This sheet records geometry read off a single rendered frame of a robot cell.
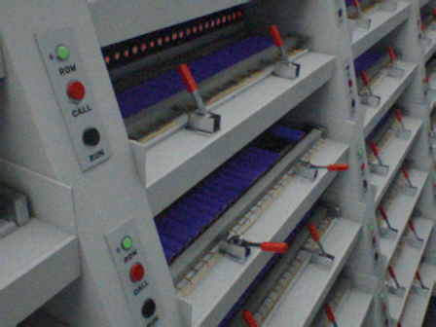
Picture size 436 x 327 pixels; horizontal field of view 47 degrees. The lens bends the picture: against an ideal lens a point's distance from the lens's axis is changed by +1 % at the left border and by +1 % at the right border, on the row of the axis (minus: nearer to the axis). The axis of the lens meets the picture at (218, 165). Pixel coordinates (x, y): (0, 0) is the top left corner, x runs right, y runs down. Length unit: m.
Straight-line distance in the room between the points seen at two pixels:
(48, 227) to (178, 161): 0.17
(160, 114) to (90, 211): 0.22
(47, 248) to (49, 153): 0.08
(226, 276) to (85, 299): 0.23
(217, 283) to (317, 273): 0.35
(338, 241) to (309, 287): 0.16
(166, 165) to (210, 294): 0.19
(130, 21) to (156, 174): 0.16
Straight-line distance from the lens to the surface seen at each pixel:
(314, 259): 1.00
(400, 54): 1.70
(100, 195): 0.47
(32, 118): 0.43
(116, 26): 0.52
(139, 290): 0.52
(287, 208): 0.82
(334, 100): 1.05
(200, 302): 0.64
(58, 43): 0.45
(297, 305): 0.91
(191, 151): 0.59
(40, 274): 0.44
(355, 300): 1.22
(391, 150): 1.51
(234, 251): 0.70
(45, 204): 0.47
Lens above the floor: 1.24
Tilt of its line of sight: 19 degrees down
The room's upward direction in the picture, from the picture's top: 14 degrees counter-clockwise
